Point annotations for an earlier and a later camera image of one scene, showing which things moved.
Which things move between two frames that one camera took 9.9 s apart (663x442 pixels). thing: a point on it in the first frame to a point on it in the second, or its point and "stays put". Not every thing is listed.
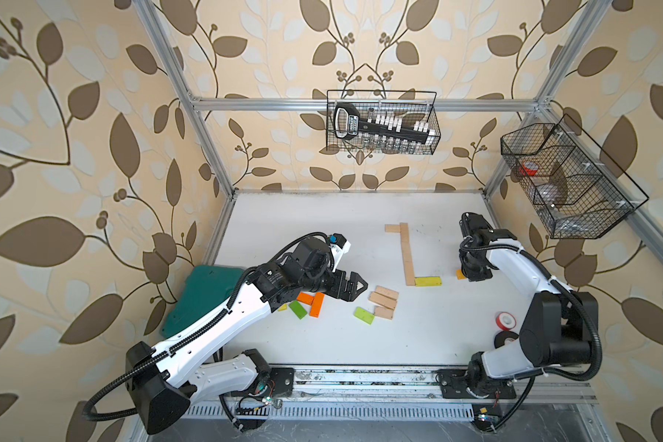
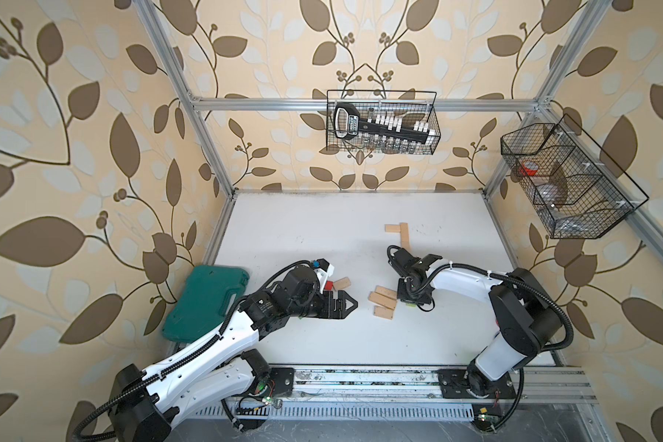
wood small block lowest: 383,312 stays put
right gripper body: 472,268 to 406,294
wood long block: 404,237 stays put
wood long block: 383,300 stays put
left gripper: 348,294 to 328,313
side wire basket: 578,191 stays put
